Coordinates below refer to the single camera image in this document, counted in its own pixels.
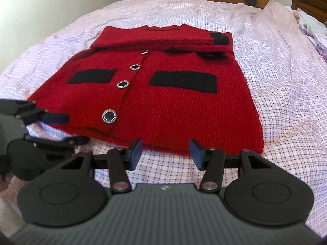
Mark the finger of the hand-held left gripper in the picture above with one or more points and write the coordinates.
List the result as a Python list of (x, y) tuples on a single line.
[(63, 141), (57, 119)]

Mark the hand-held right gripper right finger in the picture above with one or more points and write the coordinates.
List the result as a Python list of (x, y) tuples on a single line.
[(196, 155)]

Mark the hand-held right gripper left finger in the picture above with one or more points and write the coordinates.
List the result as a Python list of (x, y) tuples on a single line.
[(136, 153)]

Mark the red knit cardigan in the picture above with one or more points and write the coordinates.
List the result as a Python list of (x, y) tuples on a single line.
[(163, 102)]

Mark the pink checked bed sheet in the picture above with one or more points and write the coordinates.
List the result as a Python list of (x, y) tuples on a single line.
[(286, 94)]

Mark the small black bag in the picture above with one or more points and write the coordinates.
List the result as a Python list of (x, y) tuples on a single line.
[(250, 0)]

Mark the crumpled white purple cloth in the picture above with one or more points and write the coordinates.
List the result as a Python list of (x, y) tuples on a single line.
[(310, 23)]

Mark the wooden headboard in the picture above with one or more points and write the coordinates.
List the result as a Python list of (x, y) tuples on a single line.
[(310, 2)]

